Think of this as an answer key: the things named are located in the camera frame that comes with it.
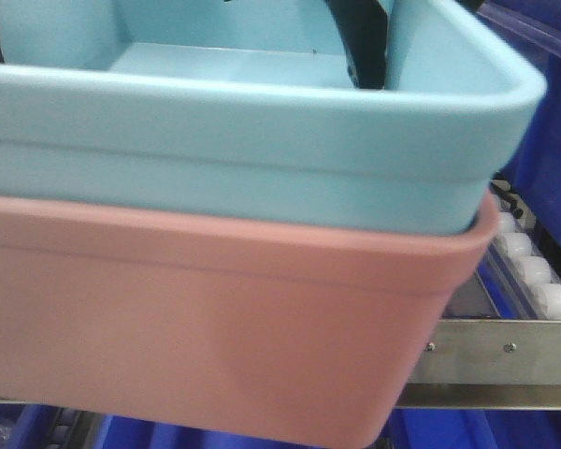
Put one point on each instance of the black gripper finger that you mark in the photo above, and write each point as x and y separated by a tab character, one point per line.
363	29

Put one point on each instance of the light blue plastic box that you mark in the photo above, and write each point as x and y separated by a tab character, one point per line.
246	109

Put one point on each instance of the pink plastic box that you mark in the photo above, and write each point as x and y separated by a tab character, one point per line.
293	333

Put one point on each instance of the blue storage bin far right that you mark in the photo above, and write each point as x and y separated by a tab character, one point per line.
533	28

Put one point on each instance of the white roller track right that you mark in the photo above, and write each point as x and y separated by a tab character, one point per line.
527	256

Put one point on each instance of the metal shelf rack frame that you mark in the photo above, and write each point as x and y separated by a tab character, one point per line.
488	364

